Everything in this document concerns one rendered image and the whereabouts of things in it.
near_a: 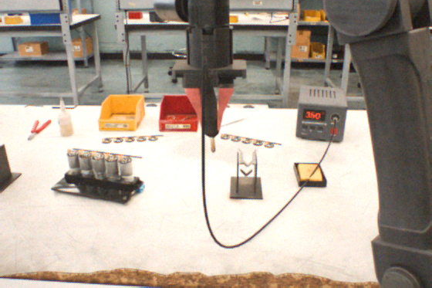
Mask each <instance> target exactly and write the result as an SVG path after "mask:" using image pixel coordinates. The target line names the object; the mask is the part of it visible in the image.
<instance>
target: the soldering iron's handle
mask: <svg viewBox="0 0 432 288"><path fill-rule="evenodd" d="M218 133H219V130H218V104H217V100H216V96H215V91H214V87H213V86H212V85H211V78H210V77H209V80H207V79H206V87H205V112H204V134H206V135H207V137H217V135H218Z"/></svg>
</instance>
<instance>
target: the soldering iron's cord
mask: <svg viewBox="0 0 432 288"><path fill-rule="evenodd" d="M206 79H207V80H209V69H208V60H207V57H206V56H204V57H202V64H201V190H202V203H204V214H205V219H206V223H207V226H208V230H209V232H210V234H211V237H212V239H213V240H214V242H215V243H216V244H217V245H219V246H220V247H221V248H224V249H235V248H238V247H240V246H243V245H244V244H245V243H247V242H249V241H250V240H252V239H253V238H254V236H255V235H257V234H258V233H259V232H260V231H262V230H263V229H264V228H265V227H266V226H267V225H268V224H269V223H270V222H272V221H273V220H274V219H275V218H276V217H277V216H278V215H279V214H280V213H281V212H282V211H283V210H284V209H286V208H287V207H288V205H289V204H290V203H291V202H292V201H293V200H294V198H295V197H296V195H297V194H298V193H299V192H300V191H301V190H302V189H303V187H304V186H305V185H306V183H307V181H308V180H309V179H307V180H306V182H305V183H304V184H303V185H302V187H301V188H300V189H299V190H298V191H297V192H296V193H295V194H294V195H293V197H292V199H291V200H290V201H289V202H288V203H287V204H286V205H285V206H283V207H282V208H281V209H280V211H279V212H278V213H276V214H275V215H274V216H273V217H272V218H271V219H270V220H269V221H268V222H267V223H266V224H265V225H263V226H262V227H261V228H260V229H259V230H258V231H256V232H255V233H254V234H253V235H252V236H251V237H250V238H248V239H246V240H245V241H244V242H242V243H240V244H238V245H235V246H224V245H222V244H220V242H219V241H218V240H216V238H215V237H214V234H213V232H212V230H211V226H210V222H209V218H208V208H207V202H206V187H205V143H204V112H205V87H206ZM335 129H336V120H334V127H333V131H332V136H331V139H330V141H329V145H328V147H327V149H326V152H325V154H324V155H323V156H322V159H321V160H320V162H319V163H318V165H317V166H316V168H315V170H314V171H313V172H312V173H311V174H310V176H309V178H311V176H313V174H314V173H315V172H316V170H317V168H318V167H319V166H320V164H321V163H322V160H323V159H324V157H325V156H326V153H327V151H328V149H329V147H330V145H331V143H332V139H333V135H334V133H335Z"/></svg>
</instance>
